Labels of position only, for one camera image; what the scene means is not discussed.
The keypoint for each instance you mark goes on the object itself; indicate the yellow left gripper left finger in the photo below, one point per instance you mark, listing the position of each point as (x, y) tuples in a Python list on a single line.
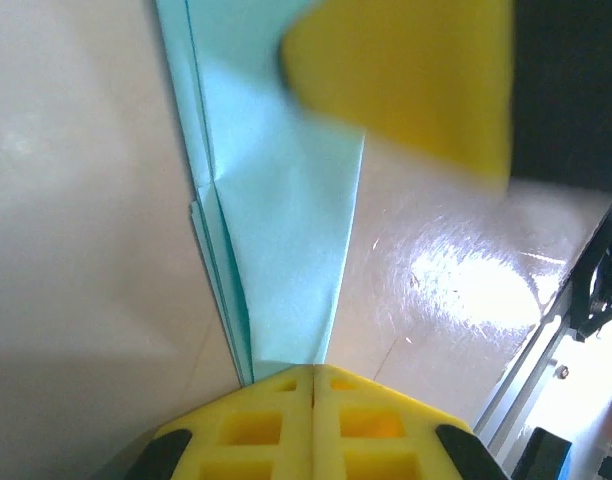
[(251, 440)]

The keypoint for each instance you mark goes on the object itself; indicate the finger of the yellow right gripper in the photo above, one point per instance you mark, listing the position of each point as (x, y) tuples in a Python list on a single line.
[(411, 75)]

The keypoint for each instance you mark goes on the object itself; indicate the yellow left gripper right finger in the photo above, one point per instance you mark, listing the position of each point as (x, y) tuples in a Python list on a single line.
[(381, 440)]

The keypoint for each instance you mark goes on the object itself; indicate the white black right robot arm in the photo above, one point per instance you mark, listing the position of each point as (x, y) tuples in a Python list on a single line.
[(586, 280)]

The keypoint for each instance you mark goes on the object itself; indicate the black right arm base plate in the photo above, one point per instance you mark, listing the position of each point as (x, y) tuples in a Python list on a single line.
[(536, 455)]

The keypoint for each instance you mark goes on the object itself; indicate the long aluminium base rail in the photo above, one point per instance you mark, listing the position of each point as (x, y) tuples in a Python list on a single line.
[(551, 350)]

